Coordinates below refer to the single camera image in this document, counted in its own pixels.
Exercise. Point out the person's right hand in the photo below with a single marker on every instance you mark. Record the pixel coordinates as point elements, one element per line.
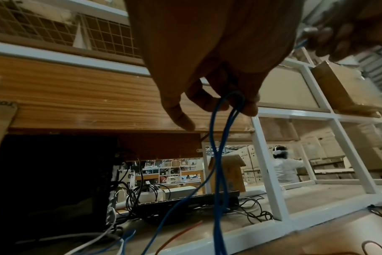
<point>354,22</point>

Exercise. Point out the person's left hand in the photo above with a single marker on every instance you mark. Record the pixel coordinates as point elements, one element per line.
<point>206,37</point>

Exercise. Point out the large brown cardboard box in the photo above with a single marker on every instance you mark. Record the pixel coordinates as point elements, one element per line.
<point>345,87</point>

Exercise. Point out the stack of cardboard boxes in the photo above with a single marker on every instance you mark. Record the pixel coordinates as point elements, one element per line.
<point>323,147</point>

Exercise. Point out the small brown cardboard box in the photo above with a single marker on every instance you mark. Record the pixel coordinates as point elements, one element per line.
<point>232,171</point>

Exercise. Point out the wooden shelf board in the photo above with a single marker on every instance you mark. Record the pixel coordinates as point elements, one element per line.
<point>84,99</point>

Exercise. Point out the white device box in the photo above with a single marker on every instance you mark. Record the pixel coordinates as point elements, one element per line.
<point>175,191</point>

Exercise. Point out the black computer case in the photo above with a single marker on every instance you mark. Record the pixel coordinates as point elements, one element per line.
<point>52,179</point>

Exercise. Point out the cardboard flap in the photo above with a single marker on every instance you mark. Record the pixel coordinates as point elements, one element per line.
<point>2,129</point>

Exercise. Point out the white metal rack frame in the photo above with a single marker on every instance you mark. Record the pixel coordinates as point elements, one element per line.
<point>274,174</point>

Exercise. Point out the black network switch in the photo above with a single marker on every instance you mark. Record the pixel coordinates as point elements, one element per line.
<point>184,203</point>

